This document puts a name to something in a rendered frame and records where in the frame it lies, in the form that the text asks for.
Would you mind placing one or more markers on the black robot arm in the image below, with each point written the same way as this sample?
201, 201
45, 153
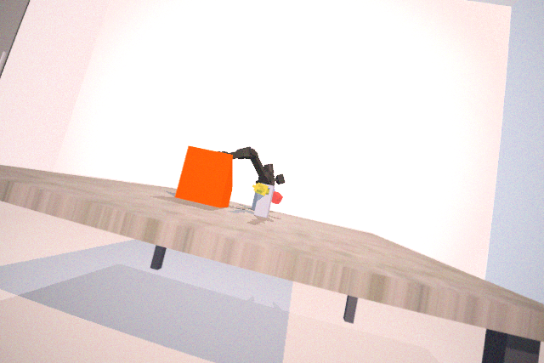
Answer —
265, 172

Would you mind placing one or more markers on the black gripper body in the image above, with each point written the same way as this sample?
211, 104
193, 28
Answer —
280, 179

